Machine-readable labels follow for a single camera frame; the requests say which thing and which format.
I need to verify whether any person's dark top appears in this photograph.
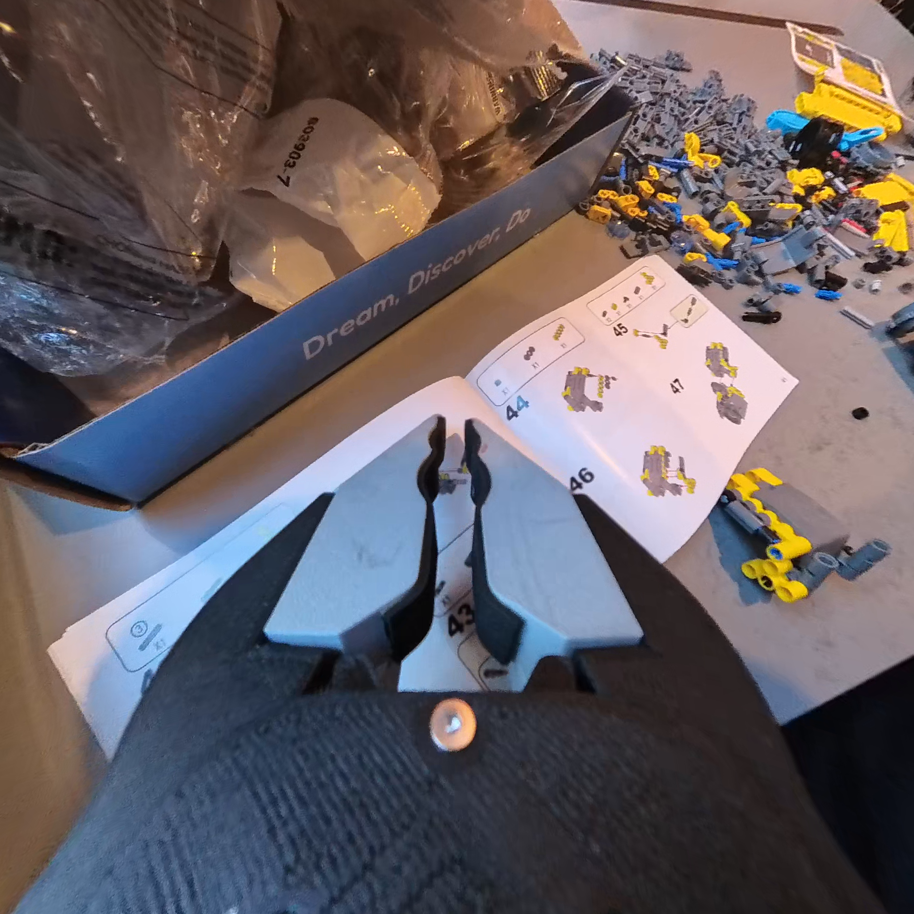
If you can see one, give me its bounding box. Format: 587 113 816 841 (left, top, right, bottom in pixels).
782 678 914 914

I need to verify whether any white paper bag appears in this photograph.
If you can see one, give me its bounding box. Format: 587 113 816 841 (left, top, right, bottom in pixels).
227 96 445 313

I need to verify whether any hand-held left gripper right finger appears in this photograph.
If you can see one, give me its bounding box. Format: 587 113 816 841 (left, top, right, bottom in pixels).
464 419 645 665

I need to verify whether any clear plastic bag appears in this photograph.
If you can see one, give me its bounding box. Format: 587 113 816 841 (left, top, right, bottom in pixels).
0 0 624 402

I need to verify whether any white building instruction booklet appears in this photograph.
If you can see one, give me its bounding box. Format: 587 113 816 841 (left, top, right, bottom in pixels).
46 253 801 763

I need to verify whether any grey yellow brick subassembly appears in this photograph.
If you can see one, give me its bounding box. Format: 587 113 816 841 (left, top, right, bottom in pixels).
719 467 895 606

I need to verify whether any grey curved panel piece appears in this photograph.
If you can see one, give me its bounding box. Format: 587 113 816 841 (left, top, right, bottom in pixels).
771 227 834 277

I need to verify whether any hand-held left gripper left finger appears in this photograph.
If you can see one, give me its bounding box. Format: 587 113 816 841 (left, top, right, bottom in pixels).
263 416 448 661

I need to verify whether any yellow blue beam assembly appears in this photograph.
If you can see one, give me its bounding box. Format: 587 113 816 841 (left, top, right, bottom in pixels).
766 88 905 156

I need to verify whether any dark grey cardboard box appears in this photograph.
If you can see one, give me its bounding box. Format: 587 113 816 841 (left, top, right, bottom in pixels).
0 0 638 513

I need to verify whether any pile of building bricks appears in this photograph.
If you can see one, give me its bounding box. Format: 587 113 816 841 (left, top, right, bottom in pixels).
577 46 914 302

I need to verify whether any small sticker sheet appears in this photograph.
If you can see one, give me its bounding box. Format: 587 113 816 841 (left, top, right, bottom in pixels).
784 20 898 102

